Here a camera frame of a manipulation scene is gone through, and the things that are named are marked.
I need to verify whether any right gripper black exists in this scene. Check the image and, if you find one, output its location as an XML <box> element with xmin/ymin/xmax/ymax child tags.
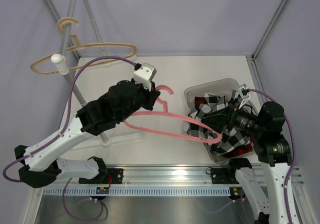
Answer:
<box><xmin>201</xmin><ymin>97</ymin><xmax>265</xmax><ymax>135</ymax></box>

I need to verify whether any pink plastic hanger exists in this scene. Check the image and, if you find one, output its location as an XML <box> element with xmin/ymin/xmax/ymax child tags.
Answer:
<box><xmin>123</xmin><ymin>97</ymin><xmax>223</xmax><ymax>144</ymax></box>

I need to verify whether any grey black plaid shirt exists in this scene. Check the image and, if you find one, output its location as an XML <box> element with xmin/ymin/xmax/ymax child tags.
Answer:
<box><xmin>185</xmin><ymin>93</ymin><xmax>253</xmax><ymax>158</ymax></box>

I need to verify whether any red black plaid shirt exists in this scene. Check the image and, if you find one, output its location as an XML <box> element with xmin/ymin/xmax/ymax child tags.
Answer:
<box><xmin>186</xmin><ymin>93</ymin><xmax>253</xmax><ymax>158</ymax></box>

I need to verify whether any beige plastic hanger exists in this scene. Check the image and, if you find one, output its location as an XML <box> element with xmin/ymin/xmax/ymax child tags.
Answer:
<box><xmin>30</xmin><ymin>33</ymin><xmax>138</xmax><ymax>76</ymax></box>

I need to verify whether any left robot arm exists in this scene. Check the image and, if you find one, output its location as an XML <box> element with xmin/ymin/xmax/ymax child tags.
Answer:
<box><xmin>14</xmin><ymin>80</ymin><xmax>161</xmax><ymax>188</ymax></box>

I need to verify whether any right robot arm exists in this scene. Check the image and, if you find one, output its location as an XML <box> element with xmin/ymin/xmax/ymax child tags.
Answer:
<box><xmin>201</xmin><ymin>88</ymin><xmax>299</xmax><ymax>224</ymax></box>

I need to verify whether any clear plastic bin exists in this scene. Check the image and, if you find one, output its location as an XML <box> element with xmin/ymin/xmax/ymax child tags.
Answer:
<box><xmin>184</xmin><ymin>78</ymin><xmax>254</xmax><ymax>164</ymax></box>

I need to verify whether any grey clothes rack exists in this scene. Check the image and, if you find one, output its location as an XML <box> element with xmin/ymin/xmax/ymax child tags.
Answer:
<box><xmin>49</xmin><ymin>0</ymin><xmax>145</xmax><ymax>149</ymax></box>

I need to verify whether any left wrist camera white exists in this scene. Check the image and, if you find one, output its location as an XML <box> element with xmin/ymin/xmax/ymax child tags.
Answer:
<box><xmin>133</xmin><ymin>62</ymin><xmax>157</xmax><ymax>91</ymax></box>

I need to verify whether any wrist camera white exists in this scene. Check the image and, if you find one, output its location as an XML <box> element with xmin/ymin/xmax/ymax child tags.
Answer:
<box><xmin>236</xmin><ymin>84</ymin><xmax>251</xmax><ymax>109</ymax></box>
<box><xmin>133</xmin><ymin>62</ymin><xmax>157</xmax><ymax>91</ymax></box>

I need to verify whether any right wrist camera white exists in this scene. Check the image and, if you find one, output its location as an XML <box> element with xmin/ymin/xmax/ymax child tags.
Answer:
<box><xmin>236</xmin><ymin>84</ymin><xmax>251</xmax><ymax>109</ymax></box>

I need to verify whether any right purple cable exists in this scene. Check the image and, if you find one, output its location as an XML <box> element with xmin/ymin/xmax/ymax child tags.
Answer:
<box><xmin>202</xmin><ymin>88</ymin><xmax>296</xmax><ymax>224</ymax></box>

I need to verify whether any purple cable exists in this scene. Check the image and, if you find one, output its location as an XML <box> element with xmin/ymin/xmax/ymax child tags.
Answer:
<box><xmin>2</xmin><ymin>56</ymin><xmax>141</xmax><ymax>221</ymax></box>
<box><xmin>202</xmin><ymin>88</ymin><xmax>296</xmax><ymax>224</ymax></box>

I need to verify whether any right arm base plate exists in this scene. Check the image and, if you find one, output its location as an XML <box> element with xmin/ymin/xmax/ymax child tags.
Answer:
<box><xmin>205</xmin><ymin>167</ymin><xmax>238</xmax><ymax>185</ymax></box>

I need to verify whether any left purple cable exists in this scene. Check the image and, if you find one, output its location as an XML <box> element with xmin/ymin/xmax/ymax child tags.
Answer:
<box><xmin>2</xmin><ymin>56</ymin><xmax>141</xmax><ymax>221</ymax></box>

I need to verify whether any aluminium front rail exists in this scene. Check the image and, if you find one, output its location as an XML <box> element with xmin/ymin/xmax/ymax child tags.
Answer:
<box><xmin>41</xmin><ymin>165</ymin><xmax>305</xmax><ymax>187</ymax></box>

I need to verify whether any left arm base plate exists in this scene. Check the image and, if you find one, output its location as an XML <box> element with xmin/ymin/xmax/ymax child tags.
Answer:
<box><xmin>78</xmin><ymin>167</ymin><xmax>125</xmax><ymax>201</ymax></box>

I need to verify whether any slotted cable duct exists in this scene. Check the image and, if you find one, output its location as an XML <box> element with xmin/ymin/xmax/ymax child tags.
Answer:
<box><xmin>43</xmin><ymin>186</ymin><xmax>231</xmax><ymax>197</ymax></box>

